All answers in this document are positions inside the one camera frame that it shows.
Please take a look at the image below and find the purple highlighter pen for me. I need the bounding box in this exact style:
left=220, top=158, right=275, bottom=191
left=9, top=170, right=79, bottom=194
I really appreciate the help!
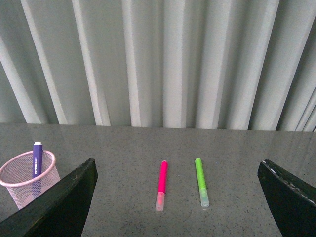
left=32, top=142, right=43, bottom=199

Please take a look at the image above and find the pink highlighter pen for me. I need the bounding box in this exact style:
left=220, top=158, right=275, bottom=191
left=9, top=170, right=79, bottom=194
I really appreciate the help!
left=155, top=160, right=168, bottom=211

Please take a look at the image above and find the grey pleated curtain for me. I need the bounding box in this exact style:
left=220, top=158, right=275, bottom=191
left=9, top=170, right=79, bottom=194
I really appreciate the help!
left=0, top=0, right=316, bottom=131

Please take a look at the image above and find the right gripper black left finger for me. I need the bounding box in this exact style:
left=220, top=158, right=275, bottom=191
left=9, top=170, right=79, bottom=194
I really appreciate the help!
left=0, top=158, right=98, bottom=237

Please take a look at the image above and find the green highlighter pen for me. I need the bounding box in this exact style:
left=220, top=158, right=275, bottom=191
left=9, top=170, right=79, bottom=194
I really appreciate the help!
left=195, top=158, right=209, bottom=208

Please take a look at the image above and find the pink mesh pen cup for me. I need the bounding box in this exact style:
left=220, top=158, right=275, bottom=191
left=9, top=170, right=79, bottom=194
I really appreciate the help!
left=0, top=150, right=61, bottom=209

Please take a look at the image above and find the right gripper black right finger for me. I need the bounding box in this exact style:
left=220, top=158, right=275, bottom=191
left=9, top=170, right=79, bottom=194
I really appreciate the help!
left=257, top=159, right=316, bottom=237

